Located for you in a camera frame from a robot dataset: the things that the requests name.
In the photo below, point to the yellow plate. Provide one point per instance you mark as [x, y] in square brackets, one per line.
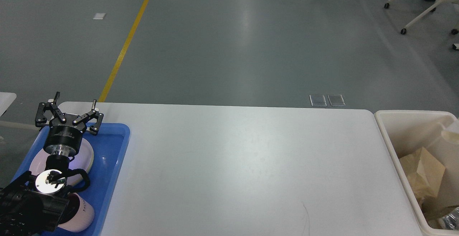
[87, 150]

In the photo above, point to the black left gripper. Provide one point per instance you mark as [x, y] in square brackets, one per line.
[62, 139]

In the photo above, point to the silver foil tray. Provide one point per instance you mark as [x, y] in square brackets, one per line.
[449, 218]

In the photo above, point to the pink plate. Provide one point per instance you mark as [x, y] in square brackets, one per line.
[39, 165]

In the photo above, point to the white side table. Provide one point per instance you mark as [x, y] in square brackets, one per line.
[6, 99]

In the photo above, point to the white plastic bin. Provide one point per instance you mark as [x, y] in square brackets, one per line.
[405, 131]

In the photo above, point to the blue plastic tray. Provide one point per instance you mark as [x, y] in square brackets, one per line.
[109, 148]

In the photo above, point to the white paper cup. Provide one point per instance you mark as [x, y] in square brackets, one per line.
[445, 149]

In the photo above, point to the grey floor plate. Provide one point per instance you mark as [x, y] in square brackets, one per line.
[336, 100]
[318, 100]

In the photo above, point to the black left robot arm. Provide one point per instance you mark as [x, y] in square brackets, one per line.
[34, 203]

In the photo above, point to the brown paper bag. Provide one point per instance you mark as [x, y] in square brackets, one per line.
[424, 174]

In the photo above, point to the pink mug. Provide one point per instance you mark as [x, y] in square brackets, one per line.
[78, 215]

